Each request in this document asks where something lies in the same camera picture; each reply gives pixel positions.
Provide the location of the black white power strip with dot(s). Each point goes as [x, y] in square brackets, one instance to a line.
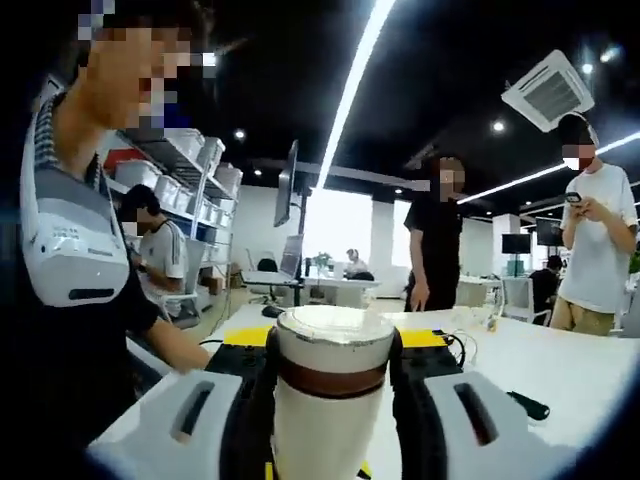
[530, 406]

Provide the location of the shelf rack with white boxes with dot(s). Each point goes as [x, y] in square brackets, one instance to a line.
[175, 185]

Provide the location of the operator in black shirt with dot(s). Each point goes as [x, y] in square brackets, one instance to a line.
[75, 360]

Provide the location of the ceiling air conditioner vent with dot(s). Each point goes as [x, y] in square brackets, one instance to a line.
[550, 92]

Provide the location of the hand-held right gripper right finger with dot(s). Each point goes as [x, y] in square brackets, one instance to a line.
[465, 435]

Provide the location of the cream water cup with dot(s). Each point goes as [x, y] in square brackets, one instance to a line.
[325, 435]

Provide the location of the black computer mouse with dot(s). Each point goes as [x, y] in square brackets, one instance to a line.
[273, 311]

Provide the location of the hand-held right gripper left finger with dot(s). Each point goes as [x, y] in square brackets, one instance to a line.
[165, 430]

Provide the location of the cream cup lid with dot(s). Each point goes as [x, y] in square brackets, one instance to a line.
[335, 335]

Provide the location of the curved ceiling light strip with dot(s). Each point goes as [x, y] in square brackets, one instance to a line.
[525, 176]

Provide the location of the white worn chest device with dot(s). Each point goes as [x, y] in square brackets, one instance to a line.
[75, 250]

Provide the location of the black monitor on stand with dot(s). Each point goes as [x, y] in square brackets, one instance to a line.
[286, 185]

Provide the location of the long ceiling light strip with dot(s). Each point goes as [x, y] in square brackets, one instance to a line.
[350, 85]

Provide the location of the open laptop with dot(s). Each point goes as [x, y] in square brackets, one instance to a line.
[290, 255]

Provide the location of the white table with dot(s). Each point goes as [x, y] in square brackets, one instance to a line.
[500, 350]

